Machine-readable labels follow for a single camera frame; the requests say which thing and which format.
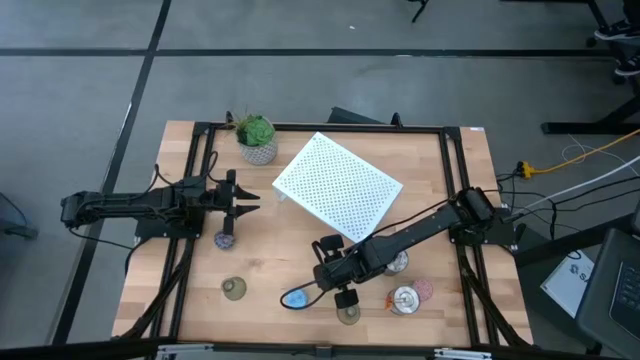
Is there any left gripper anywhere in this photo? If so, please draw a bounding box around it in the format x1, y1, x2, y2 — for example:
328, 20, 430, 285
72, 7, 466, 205
202, 168, 261, 236

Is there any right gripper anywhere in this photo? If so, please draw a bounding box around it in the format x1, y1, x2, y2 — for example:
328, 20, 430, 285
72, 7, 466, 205
310, 233, 371, 311

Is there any blue patterned round tin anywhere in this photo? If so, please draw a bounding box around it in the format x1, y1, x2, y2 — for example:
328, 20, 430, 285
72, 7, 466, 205
284, 288, 310, 310

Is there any silver tin candle can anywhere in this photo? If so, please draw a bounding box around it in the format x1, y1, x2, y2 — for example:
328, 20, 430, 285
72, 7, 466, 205
384, 284, 422, 317
383, 249, 410, 277

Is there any pink patterned round tin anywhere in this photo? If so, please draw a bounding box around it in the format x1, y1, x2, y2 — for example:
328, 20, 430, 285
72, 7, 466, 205
412, 278, 435, 302

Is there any potted green succulent plant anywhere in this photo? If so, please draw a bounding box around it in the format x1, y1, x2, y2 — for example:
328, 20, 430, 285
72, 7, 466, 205
228, 107, 280, 167

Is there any white perforated shelf riser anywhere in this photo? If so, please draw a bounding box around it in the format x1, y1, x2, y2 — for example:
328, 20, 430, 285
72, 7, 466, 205
271, 130, 405, 245

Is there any black box behind table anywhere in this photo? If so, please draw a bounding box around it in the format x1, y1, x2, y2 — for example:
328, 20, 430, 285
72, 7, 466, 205
327, 106, 384, 126

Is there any black aluminium crossbeam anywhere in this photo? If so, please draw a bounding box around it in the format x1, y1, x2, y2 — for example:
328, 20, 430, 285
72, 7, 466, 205
0, 335, 640, 360

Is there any dark chair base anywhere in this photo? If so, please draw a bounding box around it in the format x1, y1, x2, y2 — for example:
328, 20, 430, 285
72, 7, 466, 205
0, 192, 40, 241

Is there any white printed paper sheet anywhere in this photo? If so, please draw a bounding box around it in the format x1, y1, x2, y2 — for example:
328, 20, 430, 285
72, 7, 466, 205
539, 249, 596, 320

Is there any black desk bar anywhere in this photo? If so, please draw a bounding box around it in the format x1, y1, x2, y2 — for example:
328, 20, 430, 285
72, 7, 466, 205
513, 213, 640, 269

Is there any black stand leg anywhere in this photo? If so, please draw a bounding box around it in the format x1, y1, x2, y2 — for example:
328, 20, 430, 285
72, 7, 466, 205
407, 0, 431, 24

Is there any black laptop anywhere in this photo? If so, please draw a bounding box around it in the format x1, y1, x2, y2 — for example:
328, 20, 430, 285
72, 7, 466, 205
574, 202, 640, 359

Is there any person's foot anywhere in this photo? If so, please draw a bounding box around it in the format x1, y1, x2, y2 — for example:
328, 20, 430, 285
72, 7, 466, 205
593, 18, 640, 42
613, 53, 640, 78

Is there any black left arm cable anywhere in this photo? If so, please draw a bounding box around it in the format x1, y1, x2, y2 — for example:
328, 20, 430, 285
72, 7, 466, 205
152, 149, 221, 189

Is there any silver metal bracket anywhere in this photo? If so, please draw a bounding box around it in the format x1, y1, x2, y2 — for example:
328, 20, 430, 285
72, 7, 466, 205
155, 342, 215, 360
433, 347, 494, 360

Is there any black aluminium table frame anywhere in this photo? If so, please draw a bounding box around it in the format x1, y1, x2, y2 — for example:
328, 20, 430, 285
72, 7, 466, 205
112, 112, 534, 349

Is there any yellow extension cord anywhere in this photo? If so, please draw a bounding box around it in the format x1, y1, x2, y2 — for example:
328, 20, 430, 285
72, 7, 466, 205
517, 127, 640, 180

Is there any black power cable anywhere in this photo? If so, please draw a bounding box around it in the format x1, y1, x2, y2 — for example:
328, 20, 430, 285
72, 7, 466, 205
494, 169, 640, 241

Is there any thick white cable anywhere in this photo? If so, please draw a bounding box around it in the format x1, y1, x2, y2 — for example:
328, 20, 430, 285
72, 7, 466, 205
519, 154, 640, 211

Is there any black desk leg frame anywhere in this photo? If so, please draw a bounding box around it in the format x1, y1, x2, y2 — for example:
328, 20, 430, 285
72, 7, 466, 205
541, 0, 640, 136

